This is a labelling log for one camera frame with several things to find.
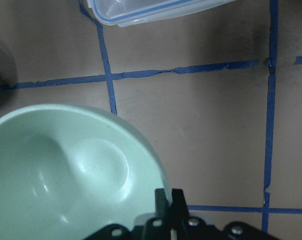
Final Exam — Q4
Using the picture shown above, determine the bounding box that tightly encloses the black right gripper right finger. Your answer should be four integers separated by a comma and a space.
171, 188, 190, 225

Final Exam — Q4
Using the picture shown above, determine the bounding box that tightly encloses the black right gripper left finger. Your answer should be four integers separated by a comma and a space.
154, 188, 170, 225

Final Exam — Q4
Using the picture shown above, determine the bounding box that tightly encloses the light green bowl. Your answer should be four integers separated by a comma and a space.
0, 104, 172, 240

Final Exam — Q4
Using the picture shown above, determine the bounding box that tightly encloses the clear plastic container blue seal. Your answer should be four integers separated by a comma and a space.
87, 0, 230, 28

